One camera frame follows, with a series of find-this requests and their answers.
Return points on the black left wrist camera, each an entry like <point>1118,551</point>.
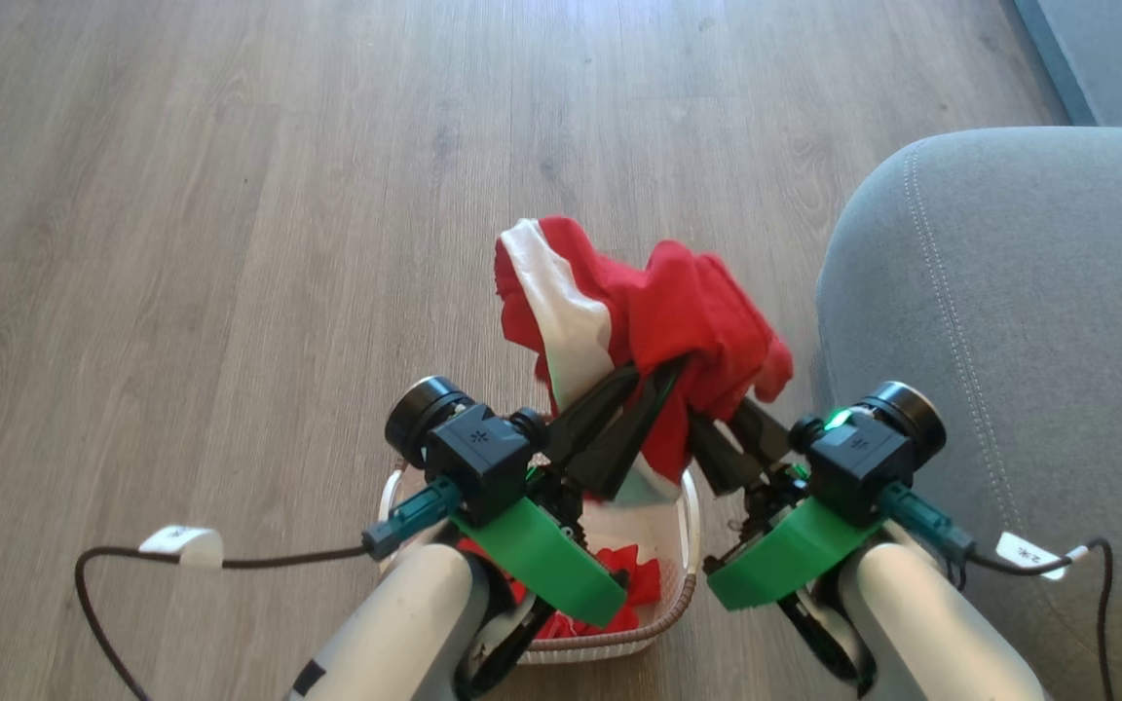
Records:
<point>478,453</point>

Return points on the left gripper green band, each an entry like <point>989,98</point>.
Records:
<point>542,560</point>

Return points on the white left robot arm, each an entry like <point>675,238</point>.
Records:
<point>405,623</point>

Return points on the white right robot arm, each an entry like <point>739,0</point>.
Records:
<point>921,623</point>

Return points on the blue-grey sofa section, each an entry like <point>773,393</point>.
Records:
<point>1116,54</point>

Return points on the red and white garment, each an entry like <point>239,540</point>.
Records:
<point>678,302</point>

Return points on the white perforated laundry basket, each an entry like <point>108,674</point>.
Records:
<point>654,531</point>

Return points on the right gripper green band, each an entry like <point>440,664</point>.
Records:
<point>795,545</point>

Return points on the grey fabric sofa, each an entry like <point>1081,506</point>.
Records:
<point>1028,341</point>

